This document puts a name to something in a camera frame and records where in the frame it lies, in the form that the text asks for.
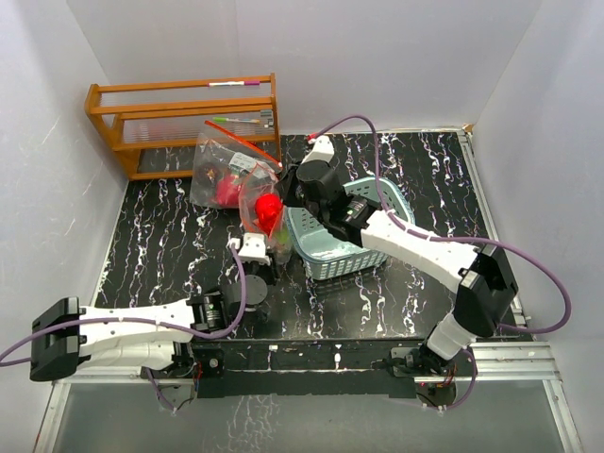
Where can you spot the clear orange zip top bag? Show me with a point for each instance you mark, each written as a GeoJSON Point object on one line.
{"type": "Point", "coordinates": [231, 152]}

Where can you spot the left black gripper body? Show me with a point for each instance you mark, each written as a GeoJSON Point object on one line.
{"type": "Point", "coordinates": [266, 272]}

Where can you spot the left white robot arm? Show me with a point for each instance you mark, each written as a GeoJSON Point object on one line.
{"type": "Point", "coordinates": [69, 337]}

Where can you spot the dark purple mangosteen toy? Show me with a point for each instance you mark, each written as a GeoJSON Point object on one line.
{"type": "Point", "coordinates": [208, 174]}

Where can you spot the green lime toy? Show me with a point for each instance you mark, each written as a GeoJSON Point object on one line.
{"type": "Point", "coordinates": [283, 237]}

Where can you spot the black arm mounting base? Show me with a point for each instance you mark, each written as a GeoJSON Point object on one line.
{"type": "Point", "coordinates": [320, 367]}

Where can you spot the orange wooden shelf rack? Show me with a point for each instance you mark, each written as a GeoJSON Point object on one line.
{"type": "Point", "coordinates": [133, 119]}

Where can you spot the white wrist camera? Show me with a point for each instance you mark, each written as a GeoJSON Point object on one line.
{"type": "Point", "coordinates": [254, 249]}
{"type": "Point", "coordinates": [321, 149]}

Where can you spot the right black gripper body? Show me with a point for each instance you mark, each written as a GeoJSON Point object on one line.
{"type": "Point", "coordinates": [293, 194]}

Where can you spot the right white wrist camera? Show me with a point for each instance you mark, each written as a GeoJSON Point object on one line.
{"type": "Point", "coordinates": [321, 149]}

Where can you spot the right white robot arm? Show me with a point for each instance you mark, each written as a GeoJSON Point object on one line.
{"type": "Point", "coordinates": [481, 279]}

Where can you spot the light blue plastic basket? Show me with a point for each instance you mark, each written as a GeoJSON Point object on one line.
{"type": "Point", "coordinates": [324, 256]}

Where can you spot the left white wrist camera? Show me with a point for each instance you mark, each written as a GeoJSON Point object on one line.
{"type": "Point", "coordinates": [254, 249]}

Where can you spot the white pink marker pen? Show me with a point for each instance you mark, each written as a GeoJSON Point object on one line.
{"type": "Point", "coordinates": [234, 83]}

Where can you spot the red green dragon fruit toy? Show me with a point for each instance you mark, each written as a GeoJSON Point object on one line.
{"type": "Point", "coordinates": [228, 189]}

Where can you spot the green yellow marker pen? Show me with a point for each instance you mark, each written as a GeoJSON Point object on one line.
{"type": "Point", "coordinates": [236, 120]}

